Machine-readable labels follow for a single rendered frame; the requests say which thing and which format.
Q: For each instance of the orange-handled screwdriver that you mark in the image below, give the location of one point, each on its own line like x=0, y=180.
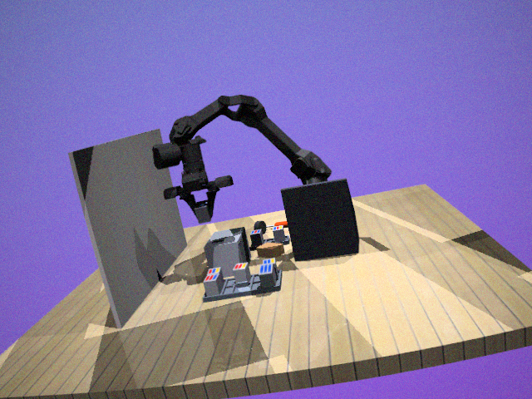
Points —
x=284, y=223

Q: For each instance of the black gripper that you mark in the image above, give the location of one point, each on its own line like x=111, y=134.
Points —
x=212, y=187

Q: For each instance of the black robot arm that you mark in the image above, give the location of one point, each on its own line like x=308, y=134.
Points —
x=306, y=165

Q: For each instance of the dark grey flat panel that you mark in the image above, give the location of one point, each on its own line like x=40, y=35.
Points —
x=136, y=234

